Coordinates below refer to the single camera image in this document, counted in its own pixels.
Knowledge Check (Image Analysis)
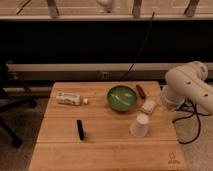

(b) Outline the black leaning rod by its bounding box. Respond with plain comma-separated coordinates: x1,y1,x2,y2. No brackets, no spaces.
119,12,155,81

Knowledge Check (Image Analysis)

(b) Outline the green bowl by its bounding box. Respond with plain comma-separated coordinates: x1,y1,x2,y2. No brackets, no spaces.
106,85,137,112

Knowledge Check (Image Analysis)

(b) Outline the black eraser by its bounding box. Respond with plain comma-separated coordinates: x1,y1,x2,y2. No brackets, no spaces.
77,120,84,140

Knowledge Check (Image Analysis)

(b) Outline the wooden board table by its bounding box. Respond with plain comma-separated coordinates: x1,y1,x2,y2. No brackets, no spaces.
29,82,186,171

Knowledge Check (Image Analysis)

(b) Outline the white tube with cap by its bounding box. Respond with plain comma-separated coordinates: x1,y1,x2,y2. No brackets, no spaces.
56,92,89,106

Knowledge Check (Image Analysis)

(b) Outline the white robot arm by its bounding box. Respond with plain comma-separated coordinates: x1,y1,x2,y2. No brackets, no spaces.
160,61,213,124

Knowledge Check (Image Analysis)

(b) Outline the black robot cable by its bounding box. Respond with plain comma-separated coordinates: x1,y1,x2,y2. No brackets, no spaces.
172,98,212,145

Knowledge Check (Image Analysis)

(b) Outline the red marker pen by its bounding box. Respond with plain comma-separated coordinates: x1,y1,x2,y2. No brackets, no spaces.
136,85,146,99

